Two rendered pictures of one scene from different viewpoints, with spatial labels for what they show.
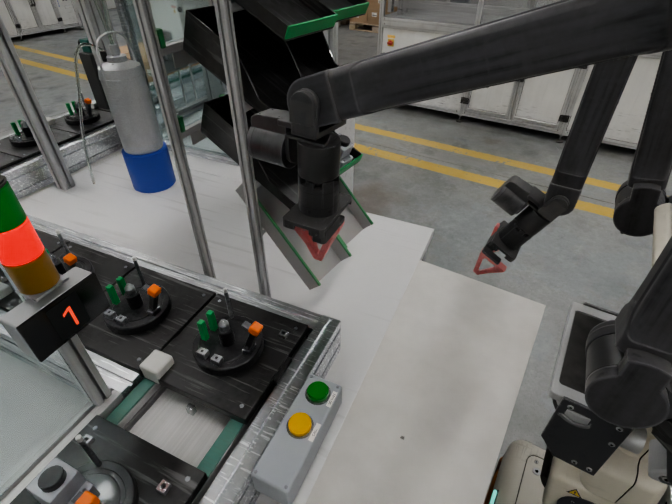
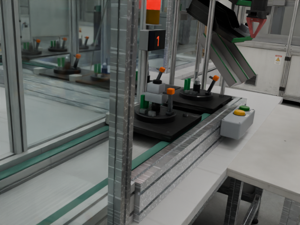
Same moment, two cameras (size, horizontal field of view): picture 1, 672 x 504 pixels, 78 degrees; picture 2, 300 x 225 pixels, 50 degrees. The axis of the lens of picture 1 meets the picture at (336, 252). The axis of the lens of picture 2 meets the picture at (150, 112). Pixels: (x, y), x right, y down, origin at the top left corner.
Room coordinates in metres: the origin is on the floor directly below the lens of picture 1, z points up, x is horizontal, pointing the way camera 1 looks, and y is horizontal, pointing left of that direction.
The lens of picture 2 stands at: (-0.78, 0.30, 1.32)
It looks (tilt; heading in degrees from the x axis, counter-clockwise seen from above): 18 degrees down; 5
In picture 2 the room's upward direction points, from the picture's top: 3 degrees clockwise
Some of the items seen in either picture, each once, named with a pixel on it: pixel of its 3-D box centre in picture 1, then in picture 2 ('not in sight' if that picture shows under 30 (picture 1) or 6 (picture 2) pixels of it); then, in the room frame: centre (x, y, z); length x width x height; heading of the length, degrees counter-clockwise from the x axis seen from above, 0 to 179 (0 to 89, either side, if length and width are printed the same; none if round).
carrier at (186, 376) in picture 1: (225, 333); (196, 86); (0.54, 0.22, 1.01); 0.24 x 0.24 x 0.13; 65
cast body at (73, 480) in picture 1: (56, 485); (154, 90); (0.24, 0.37, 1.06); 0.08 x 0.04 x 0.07; 66
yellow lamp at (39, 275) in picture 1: (31, 269); (152, 16); (0.42, 0.41, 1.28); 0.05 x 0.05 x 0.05
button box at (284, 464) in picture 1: (301, 434); (238, 121); (0.38, 0.06, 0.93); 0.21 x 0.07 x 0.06; 155
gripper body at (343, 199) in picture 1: (318, 195); (258, 5); (0.51, 0.02, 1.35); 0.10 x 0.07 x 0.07; 155
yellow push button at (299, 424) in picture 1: (300, 425); (239, 113); (0.38, 0.06, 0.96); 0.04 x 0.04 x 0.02
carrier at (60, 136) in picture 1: (26, 129); not in sight; (1.58, 1.22, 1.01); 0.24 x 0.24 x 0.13; 65
